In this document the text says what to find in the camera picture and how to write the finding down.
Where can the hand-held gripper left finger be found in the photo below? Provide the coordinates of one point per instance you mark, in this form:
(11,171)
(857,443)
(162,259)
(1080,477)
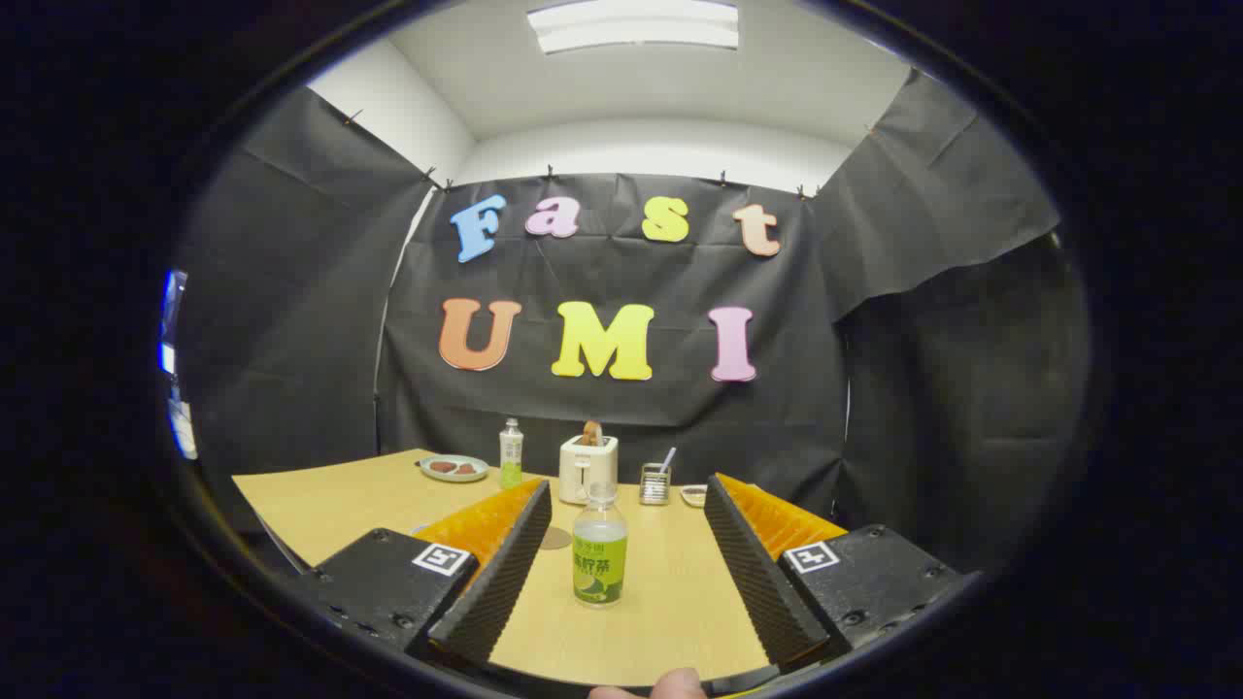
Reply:
(490,592)

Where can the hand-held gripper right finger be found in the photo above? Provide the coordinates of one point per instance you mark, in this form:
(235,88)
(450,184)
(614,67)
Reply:
(767,592)

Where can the round brown coaster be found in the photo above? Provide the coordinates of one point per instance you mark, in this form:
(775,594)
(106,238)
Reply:
(555,540)

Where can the green label juice bottle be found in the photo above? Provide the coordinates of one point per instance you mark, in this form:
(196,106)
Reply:
(599,568)

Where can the slim white capped drink bottle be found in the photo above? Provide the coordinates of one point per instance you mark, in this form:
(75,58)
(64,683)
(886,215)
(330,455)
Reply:
(511,461)

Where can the white divided dish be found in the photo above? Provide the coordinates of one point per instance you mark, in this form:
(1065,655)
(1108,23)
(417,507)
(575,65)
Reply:
(693,496)

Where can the pale green plate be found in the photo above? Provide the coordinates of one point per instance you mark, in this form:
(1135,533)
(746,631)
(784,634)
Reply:
(453,477)

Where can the wooden table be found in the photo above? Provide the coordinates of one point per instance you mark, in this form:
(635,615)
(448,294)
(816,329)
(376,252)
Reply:
(646,631)

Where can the white toaster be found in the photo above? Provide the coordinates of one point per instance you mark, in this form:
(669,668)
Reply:
(583,471)

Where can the grey straw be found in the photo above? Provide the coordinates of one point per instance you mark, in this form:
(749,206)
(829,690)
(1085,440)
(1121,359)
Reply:
(668,460)

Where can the brown toast slice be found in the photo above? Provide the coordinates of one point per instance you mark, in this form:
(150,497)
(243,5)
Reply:
(591,433)

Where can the blue white equipment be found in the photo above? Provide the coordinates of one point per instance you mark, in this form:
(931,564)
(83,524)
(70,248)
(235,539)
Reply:
(180,417)

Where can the ceiling light panel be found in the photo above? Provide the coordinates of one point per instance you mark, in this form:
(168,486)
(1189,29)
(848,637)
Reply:
(631,24)

